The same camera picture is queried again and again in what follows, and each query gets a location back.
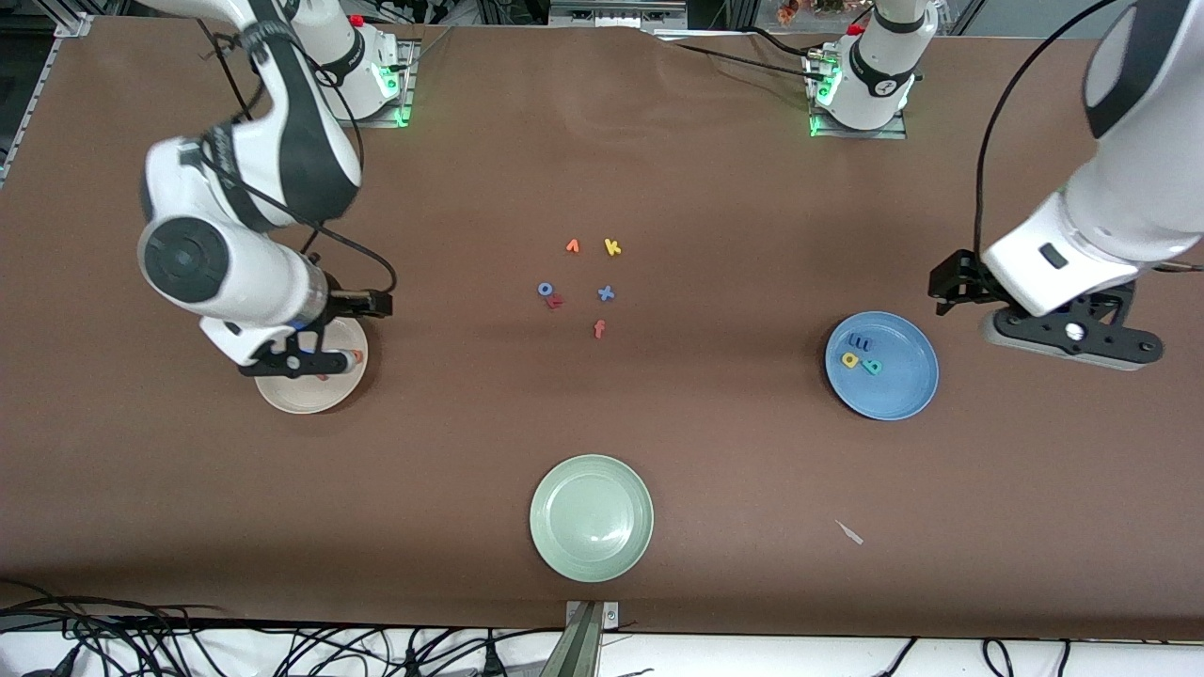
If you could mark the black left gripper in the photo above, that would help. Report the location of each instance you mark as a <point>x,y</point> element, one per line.
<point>959,278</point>

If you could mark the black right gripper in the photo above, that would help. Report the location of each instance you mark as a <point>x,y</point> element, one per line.
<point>360,304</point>

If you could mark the blue foam letter m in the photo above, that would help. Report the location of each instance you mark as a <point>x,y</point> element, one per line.
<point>858,340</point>

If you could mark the teal foam letter g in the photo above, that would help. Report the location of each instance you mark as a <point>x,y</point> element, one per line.
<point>873,367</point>

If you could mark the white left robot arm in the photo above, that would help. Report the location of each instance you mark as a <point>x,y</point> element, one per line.
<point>1129,216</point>

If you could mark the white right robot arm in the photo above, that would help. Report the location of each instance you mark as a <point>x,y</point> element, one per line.
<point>226,273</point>

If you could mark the beige round plate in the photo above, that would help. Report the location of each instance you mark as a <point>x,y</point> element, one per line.
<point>310,395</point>

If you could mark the blue round plate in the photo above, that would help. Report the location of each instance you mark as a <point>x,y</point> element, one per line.
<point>898,385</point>

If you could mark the small white paper scrap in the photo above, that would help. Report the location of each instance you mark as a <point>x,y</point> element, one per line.
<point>849,533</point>

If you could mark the brown paper table cover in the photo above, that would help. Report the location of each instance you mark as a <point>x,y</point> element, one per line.
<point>602,141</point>

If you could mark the pale green round plate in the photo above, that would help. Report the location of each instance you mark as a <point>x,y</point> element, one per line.
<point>592,518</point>

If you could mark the orange dried flowers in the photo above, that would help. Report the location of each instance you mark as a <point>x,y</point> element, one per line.
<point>788,9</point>

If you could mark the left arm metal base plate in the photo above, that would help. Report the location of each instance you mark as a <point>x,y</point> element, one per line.
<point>861,133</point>

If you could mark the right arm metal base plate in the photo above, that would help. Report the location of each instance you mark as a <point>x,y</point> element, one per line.
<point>410,85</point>

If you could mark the grey metal frame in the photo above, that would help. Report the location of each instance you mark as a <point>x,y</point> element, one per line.
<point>616,13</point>

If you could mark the aluminium frame rail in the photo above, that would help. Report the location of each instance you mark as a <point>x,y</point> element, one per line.
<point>73,25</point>

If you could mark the grey metal camera mount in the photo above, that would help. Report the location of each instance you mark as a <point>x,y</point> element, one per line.
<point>588,649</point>

